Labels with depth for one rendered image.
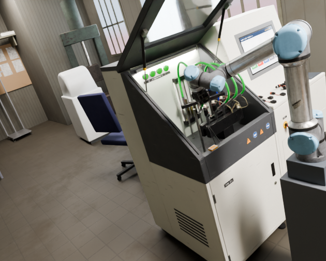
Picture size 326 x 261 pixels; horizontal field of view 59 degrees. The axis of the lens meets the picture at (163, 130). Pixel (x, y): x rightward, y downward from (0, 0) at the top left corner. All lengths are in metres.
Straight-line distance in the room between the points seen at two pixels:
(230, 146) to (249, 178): 0.31
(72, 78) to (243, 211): 3.98
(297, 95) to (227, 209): 0.89
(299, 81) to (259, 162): 0.87
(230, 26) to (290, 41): 1.08
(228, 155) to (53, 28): 6.03
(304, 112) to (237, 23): 1.17
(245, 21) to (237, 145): 0.99
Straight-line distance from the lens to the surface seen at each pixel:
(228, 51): 2.14
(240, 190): 1.90
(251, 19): 2.41
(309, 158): 1.50
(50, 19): 7.27
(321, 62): 3.94
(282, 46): 1.19
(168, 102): 2.06
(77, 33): 6.59
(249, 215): 2.05
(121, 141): 3.37
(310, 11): 3.86
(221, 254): 2.02
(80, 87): 5.23
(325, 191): 1.51
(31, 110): 8.53
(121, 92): 1.97
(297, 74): 1.23
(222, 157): 1.70
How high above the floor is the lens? 1.69
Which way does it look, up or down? 21 degrees down
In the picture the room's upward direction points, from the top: 17 degrees counter-clockwise
